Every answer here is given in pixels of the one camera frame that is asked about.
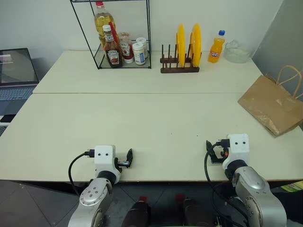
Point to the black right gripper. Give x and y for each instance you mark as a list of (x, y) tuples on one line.
[(216, 159)]

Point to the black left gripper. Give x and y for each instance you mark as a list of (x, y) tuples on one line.
[(123, 163)]

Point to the brown paper bag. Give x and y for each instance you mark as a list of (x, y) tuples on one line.
[(270, 106)]

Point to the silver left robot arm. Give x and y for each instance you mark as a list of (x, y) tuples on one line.
[(94, 196)]

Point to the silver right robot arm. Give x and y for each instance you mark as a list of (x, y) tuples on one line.
[(255, 194)]

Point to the dark rounded shape red top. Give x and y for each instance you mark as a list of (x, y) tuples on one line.
[(137, 214), (193, 212)]

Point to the dark wooden dish rack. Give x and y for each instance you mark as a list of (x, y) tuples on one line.
[(180, 69)]

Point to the green yellow packet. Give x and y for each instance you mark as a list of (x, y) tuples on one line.
[(293, 187)]

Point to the orange soda bottle blue cap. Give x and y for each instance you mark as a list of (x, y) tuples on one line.
[(216, 49)]

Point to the clear glass bowl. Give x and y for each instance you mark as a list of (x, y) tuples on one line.
[(236, 53)]

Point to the white mayonnaise jar blue label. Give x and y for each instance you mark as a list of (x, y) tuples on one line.
[(139, 54)]

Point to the yellow plate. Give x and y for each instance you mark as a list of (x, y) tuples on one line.
[(196, 42), (181, 45)]

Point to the dark Heinz sauce bottle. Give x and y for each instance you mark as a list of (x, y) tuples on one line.
[(113, 53)]

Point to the red squeeze ketchup bottle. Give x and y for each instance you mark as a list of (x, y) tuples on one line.
[(125, 48)]

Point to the black phone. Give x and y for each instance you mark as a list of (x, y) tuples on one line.
[(7, 118)]

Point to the cooking oil bottle red cap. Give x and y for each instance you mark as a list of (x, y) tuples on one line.
[(101, 21)]

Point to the grey laptop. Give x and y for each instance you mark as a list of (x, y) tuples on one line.
[(16, 68)]

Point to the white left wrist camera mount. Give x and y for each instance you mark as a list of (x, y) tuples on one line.
[(104, 158)]

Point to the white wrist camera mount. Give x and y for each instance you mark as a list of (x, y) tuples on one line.
[(237, 149), (104, 158)]

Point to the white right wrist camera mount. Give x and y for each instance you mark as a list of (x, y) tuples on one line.
[(237, 149)]

